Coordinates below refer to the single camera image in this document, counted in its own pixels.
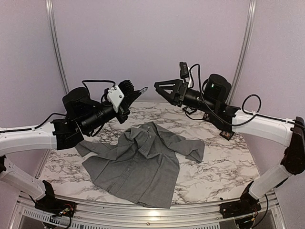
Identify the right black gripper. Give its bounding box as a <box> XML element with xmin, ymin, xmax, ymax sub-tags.
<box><xmin>155</xmin><ymin>78</ymin><xmax>218</xmax><ymax>114</ymax></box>

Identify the blue night scene brooch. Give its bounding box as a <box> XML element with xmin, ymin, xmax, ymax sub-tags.
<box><xmin>140</xmin><ymin>87</ymin><xmax>148</xmax><ymax>94</ymax></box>

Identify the orange portrait brooch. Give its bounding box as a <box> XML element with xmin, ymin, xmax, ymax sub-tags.
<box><xmin>221</xmin><ymin>132</ymin><xmax>232</xmax><ymax>140</ymax></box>

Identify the grey button-up shirt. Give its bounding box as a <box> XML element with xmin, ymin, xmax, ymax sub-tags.
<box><xmin>75</xmin><ymin>122</ymin><xmax>205</xmax><ymax>208</ymax></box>

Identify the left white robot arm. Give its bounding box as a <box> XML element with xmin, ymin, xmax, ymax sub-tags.
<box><xmin>0</xmin><ymin>80</ymin><xmax>147</xmax><ymax>212</ymax></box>

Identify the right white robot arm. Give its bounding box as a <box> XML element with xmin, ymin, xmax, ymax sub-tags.
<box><xmin>154</xmin><ymin>62</ymin><xmax>305</xmax><ymax>214</ymax></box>

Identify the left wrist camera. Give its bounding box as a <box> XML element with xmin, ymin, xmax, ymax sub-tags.
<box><xmin>106</xmin><ymin>80</ymin><xmax>134</xmax><ymax>113</ymax></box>

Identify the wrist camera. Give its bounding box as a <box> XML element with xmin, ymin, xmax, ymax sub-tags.
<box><xmin>179</xmin><ymin>62</ymin><xmax>194</xmax><ymax>88</ymax></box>
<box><xmin>106</xmin><ymin>80</ymin><xmax>134</xmax><ymax>113</ymax></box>

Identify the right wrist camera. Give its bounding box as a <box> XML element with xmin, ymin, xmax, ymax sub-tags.
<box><xmin>179</xmin><ymin>62</ymin><xmax>194</xmax><ymax>88</ymax></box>

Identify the black display frame back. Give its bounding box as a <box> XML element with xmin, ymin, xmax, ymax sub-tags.
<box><xmin>183</xmin><ymin>106</ymin><xmax>197</xmax><ymax>115</ymax></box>

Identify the black display frame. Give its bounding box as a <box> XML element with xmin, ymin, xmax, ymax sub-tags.
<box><xmin>183</xmin><ymin>106</ymin><xmax>197</xmax><ymax>115</ymax></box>
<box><xmin>219</xmin><ymin>131</ymin><xmax>234</xmax><ymax>141</ymax></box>

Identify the black display frame front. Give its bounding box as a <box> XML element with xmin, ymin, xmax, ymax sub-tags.
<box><xmin>219</xmin><ymin>131</ymin><xmax>234</xmax><ymax>141</ymax></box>

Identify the right aluminium frame post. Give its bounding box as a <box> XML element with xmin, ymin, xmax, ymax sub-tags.
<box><xmin>227</xmin><ymin>0</ymin><xmax>257</xmax><ymax>104</ymax></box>

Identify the aluminium frame post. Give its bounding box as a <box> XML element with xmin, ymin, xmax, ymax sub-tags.
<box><xmin>227</xmin><ymin>0</ymin><xmax>257</xmax><ymax>104</ymax></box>
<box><xmin>45</xmin><ymin>0</ymin><xmax>70</xmax><ymax>95</ymax></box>

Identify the front aluminium rail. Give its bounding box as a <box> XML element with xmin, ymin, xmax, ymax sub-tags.
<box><xmin>8</xmin><ymin>193</ymin><xmax>287</xmax><ymax>229</ymax></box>

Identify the left aluminium frame post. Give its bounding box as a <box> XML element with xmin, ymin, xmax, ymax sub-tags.
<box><xmin>45</xmin><ymin>0</ymin><xmax>70</xmax><ymax>95</ymax></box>

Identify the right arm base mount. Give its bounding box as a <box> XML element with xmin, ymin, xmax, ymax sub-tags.
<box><xmin>219</xmin><ymin>181</ymin><xmax>262</xmax><ymax>219</ymax></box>

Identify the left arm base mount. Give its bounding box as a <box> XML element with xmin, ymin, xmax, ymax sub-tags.
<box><xmin>35</xmin><ymin>180</ymin><xmax>76</xmax><ymax>217</ymax></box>

